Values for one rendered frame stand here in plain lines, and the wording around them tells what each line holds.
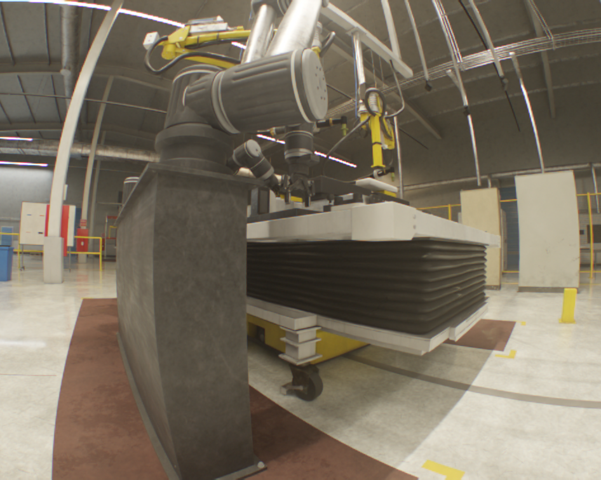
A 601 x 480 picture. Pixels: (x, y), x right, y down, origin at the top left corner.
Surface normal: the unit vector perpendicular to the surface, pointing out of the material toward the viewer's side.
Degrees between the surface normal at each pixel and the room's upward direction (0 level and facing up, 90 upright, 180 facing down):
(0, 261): 94
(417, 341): 90
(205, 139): 153
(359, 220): 90
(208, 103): 121
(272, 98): 137
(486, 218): 90
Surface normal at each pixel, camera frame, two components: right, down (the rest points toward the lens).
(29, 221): 0.73, -0.02
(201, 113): -0.25, 0.65
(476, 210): -0.76, -0.04
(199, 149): 0.51, -0.04
